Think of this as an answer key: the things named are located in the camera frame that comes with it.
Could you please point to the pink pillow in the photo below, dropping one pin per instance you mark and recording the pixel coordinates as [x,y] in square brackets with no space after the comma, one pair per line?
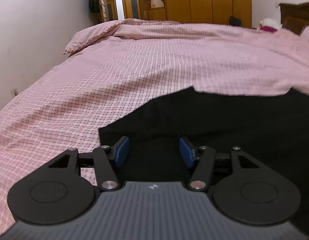
[305,33]

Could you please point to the wooden headboard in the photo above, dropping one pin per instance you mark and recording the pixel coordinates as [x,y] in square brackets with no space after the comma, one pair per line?
[294,17]

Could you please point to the pink checked bed cover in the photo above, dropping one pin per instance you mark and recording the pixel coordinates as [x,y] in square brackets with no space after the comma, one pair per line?
[113,68]

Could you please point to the pink white box on shelf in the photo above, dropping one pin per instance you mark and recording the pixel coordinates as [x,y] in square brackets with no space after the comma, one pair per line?
[155,4]

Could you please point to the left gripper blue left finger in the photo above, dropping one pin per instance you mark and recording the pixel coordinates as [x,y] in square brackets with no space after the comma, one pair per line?
[119,151]

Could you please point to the wall power socket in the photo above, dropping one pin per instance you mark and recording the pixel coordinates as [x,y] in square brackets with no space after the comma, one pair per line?
[14,92]

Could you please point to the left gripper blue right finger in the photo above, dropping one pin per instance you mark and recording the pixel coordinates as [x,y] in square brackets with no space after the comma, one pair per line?
[188,152]

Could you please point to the black cardigan garment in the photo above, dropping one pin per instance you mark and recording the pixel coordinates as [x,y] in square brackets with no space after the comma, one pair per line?
[254,151]

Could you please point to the wooden door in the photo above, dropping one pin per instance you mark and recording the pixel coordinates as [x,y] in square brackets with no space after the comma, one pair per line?
[130,9]

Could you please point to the wooden wardrobe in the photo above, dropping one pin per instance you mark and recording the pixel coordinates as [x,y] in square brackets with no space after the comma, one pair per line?
[198,11]

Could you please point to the white plush toy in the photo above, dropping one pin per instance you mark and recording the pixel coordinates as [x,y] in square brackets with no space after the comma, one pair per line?
[269,25]

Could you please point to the black bag by wardrobe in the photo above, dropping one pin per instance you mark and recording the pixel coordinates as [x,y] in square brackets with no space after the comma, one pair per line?
[235,22]

